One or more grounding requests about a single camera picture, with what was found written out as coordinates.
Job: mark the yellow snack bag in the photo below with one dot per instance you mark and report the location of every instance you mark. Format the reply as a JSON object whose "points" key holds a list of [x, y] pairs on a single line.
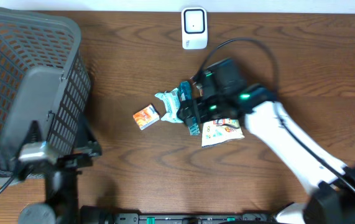
{"points": [[220, 131]]}

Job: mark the grey plastic basket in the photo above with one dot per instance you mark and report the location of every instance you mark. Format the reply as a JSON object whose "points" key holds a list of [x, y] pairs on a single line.
{"points": [[42, 78]]}

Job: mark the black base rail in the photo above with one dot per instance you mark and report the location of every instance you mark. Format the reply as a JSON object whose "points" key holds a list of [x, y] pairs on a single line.
{"points": [[89, 214]]}

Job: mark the orange small box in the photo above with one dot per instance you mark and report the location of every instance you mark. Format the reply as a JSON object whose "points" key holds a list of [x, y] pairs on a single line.
{"points": [[146, 117]]}

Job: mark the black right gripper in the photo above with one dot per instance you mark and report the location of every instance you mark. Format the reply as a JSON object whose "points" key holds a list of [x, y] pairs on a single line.
{"points": [[202, 115]]}

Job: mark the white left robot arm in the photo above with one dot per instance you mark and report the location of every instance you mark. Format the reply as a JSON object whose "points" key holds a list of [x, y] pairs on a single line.
{"points": [[60, 174]]}

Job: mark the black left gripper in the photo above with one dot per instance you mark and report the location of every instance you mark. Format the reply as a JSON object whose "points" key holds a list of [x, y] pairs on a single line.
{"points": [[87, 148]]}

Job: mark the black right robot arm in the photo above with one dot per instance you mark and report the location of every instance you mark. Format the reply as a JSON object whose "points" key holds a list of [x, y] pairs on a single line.
{"points": [[328, 181]]}

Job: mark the blue mouthwash bottle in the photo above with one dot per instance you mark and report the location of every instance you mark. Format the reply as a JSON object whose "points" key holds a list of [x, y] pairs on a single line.
{"points": [[186, 110]]}

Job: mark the white barcode scanner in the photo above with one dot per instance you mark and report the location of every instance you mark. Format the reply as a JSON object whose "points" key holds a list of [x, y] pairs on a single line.
{"points": [[194, 28]]}

